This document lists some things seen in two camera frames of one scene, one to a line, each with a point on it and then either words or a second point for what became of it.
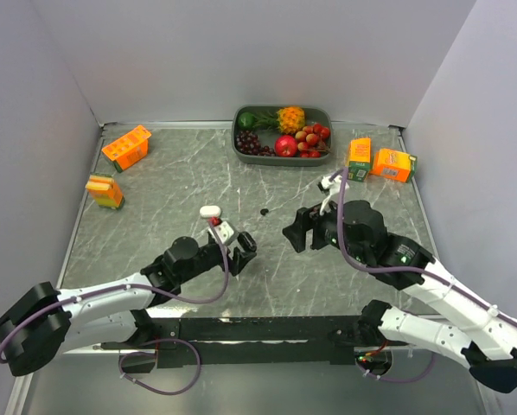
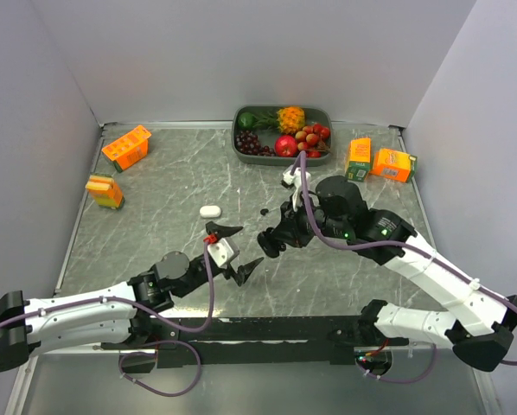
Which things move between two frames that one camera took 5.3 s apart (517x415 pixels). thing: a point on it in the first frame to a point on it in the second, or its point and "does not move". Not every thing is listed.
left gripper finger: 247,241 to 220,231
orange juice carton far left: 128,148 does not move
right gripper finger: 308,219 to 271,242
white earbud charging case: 208,211 does not move
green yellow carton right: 360,159 does not move
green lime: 246,120 does not move
